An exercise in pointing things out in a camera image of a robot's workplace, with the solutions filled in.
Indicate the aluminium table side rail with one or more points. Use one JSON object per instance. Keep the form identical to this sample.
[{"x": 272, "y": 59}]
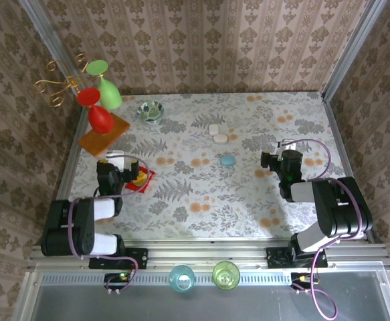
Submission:
[
  {"x": 335, "y": 130},
  {"x": 68, "y": 160}
]

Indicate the aluminium corner post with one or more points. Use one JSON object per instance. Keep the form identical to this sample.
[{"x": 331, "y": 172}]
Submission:
[
  {"x": 352, "y": 47},
  {"x": 47, "y": 36}
]

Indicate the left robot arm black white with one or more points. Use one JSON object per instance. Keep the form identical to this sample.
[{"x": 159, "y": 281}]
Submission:
[{"x": 84, "y": 227}]

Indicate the grey metal sheet panel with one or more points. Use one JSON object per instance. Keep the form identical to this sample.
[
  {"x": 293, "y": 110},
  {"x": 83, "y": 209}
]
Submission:
[{"x": 214, "y": 307}]

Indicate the blue glass cup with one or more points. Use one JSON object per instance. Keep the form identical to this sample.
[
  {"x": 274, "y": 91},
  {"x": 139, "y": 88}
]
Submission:
[{"x": 181, "y": 279}]

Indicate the long aluminium mounting rail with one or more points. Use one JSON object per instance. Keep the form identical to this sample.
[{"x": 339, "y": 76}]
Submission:
[{"x": 208, "y": 254}]

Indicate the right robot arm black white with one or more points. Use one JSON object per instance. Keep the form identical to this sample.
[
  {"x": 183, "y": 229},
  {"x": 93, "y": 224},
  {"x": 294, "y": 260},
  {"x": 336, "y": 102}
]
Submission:
[{"x": 342, "y": 207}]

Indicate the red snack packet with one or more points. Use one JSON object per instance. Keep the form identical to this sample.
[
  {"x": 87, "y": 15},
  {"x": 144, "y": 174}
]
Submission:
[{"x": 149, "y": 179}]

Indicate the green glass cup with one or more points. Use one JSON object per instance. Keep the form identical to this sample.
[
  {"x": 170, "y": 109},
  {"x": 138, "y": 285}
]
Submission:
[{"x": 226, "y": 275}]

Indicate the green leaf pattern bowl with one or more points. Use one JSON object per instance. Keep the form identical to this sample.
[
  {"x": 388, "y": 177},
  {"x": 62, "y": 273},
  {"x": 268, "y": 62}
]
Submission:
[{"x": 150, "y": 112}]

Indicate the small black circuit board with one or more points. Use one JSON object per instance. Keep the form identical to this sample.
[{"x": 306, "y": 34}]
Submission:
[
  {"x": 114, "y": 277},
  {"x": 298, "y": 279}
]

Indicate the light blue earbud case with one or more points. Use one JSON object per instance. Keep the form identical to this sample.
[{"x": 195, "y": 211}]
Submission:
[{"x": 228, "y": 160}]

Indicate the green wine glass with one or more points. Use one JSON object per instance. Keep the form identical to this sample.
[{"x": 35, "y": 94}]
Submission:
[{"x": 109, "y": 96}]

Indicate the red wine glass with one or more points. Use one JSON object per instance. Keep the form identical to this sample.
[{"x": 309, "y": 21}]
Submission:
[{"x": 101, "y": 121}]

